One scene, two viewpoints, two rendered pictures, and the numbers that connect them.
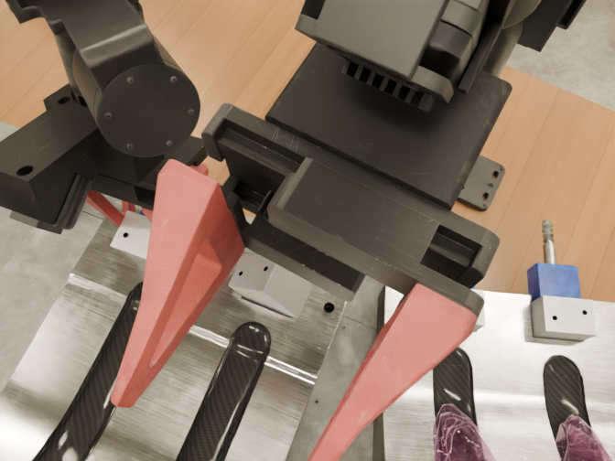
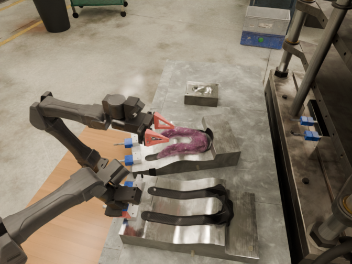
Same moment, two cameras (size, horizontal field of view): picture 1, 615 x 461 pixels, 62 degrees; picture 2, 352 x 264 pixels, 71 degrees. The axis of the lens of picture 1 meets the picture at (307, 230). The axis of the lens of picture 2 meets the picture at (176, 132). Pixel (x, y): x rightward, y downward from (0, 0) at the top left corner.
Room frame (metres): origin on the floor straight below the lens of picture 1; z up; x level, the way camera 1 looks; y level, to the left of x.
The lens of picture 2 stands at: (0.09, 0.59, 1.78)
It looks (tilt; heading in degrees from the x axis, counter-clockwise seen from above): 46 degrees down; 259
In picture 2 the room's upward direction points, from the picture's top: straight up
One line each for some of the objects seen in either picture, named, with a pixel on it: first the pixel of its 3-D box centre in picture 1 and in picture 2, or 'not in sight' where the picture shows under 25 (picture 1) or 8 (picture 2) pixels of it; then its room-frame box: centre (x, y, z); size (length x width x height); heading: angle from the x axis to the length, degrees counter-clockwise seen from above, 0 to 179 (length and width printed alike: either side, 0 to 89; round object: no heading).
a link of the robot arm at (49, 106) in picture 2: not in sight; (70, 116); (0.34, -0.14, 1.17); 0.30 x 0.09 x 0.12; 153
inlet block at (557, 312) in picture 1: (552, 276); (127, 143); (0.17, -0.26, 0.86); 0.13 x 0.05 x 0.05; 178
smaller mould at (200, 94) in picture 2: not in sight; (201, 94); (-0.31, -0.60, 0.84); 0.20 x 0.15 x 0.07; 160
